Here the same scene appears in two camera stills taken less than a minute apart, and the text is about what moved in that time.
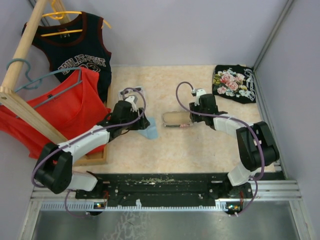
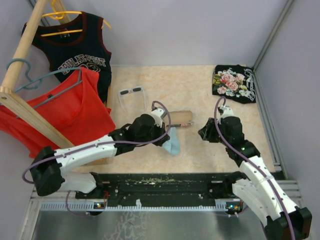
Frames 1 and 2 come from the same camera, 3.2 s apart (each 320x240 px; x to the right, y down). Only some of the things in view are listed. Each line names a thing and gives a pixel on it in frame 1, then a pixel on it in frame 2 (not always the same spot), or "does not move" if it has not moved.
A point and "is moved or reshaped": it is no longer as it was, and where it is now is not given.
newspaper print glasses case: [178, 119] does not move
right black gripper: [195, 118] to [206, 133]
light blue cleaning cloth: [151, 131] is moved or reshaped
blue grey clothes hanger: [36, 82] does not move
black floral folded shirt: [234, 81] does not move
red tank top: [72, 106] does not move
